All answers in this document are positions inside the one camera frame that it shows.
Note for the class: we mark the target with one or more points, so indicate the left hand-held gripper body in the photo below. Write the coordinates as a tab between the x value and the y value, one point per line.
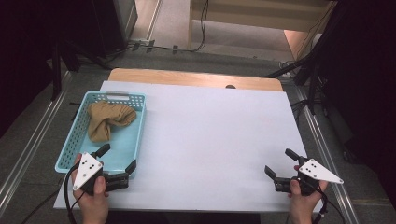
87	169

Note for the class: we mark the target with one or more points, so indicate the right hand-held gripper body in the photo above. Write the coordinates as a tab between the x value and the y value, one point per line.
316	172

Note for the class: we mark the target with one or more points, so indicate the teal perforated plastic basket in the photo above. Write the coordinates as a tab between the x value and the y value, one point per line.
124	146

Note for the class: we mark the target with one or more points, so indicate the tan cloth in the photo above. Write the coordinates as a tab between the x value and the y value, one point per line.
104	119

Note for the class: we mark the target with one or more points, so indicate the person's left hand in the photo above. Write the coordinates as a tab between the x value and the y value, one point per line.
93	202

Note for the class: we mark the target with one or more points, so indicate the person's right hand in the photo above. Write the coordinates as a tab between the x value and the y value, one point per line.
303	203

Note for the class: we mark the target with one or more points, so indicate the white table cover sheet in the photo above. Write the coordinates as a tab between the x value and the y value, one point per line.
202	140

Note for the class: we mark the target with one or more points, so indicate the black metal stand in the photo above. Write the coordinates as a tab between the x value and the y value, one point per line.
313	77

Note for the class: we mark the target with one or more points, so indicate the black tripod stand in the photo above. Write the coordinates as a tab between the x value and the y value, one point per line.
56	71

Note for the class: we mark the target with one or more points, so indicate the wooden table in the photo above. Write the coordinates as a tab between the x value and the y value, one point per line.
186	77

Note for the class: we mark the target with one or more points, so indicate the dark cabinet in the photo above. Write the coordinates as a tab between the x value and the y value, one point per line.
123	25

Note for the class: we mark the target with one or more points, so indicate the aluminium floor rail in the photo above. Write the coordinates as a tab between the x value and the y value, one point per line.
330	161
28	146

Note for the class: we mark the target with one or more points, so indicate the light wooden shelf frame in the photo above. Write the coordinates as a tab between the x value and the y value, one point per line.
249	17

